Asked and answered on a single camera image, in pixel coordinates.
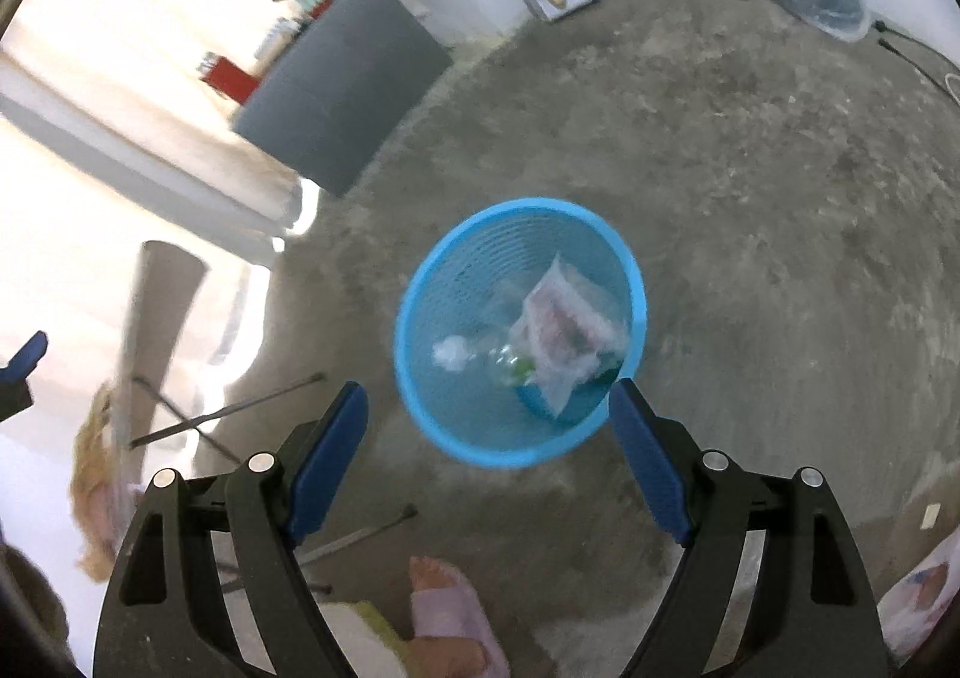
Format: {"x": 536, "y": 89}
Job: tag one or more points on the grey cabinet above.
{"x": 337, "y": 93}

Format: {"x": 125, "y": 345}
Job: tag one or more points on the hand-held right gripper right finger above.
{"x": 652, "y": 468}

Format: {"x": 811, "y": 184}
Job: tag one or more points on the white printed bag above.
{"x": 922, "y": 595}

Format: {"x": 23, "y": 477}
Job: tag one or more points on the green plastic bottle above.
{"x": 514, "y": 367}

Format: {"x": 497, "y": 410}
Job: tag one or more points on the brown cardboard sheet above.
{"x": 926, "y": 509}

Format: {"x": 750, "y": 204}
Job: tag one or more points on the clear red-printed plastic bag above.
{"x": 562, "y": 325}

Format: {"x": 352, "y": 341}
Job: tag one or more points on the blue mesh wastebasket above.
{"x": 450, "y": 250}

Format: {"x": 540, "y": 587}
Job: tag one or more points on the red thermos bottle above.
{"x": 229, "y": 78}

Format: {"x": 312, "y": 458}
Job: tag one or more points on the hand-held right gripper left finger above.
{"x": 330, "y": 453}

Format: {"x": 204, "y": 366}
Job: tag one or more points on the pink slipper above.
{"x": 450, "y": 618}

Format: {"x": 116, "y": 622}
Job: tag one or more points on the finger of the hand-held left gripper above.
{"x": 26, "y": 359}

